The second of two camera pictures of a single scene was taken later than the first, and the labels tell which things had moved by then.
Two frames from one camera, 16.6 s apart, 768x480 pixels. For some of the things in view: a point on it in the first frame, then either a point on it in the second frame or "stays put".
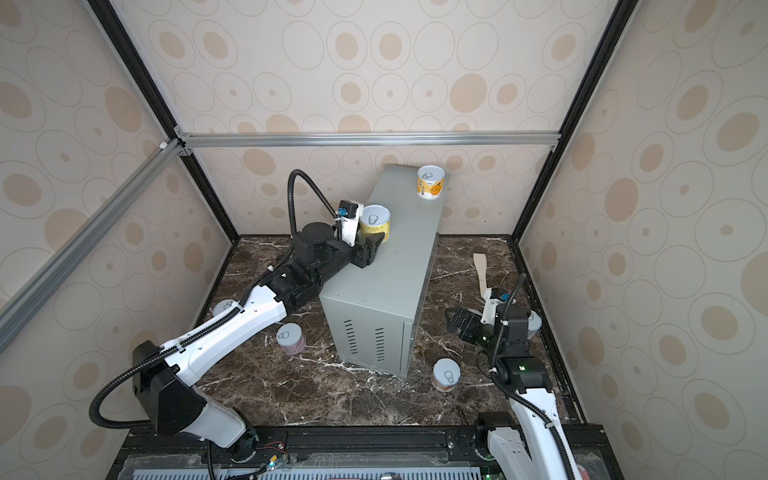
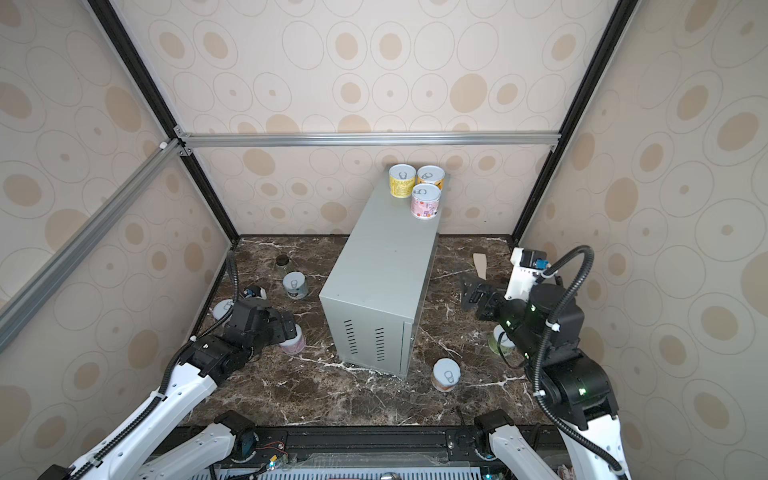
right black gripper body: [477, 332] to [511, 316]
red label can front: [446, 374] stays put
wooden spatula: [480, 261] stays put
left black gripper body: [341, 254] to [275, 330]
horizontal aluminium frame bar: [367, 140] stays put
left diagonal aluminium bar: [39, 288] stays put
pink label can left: [290, 338] stays put
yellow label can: [375, 219] to [402, 179]
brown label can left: [222, 303] stays put
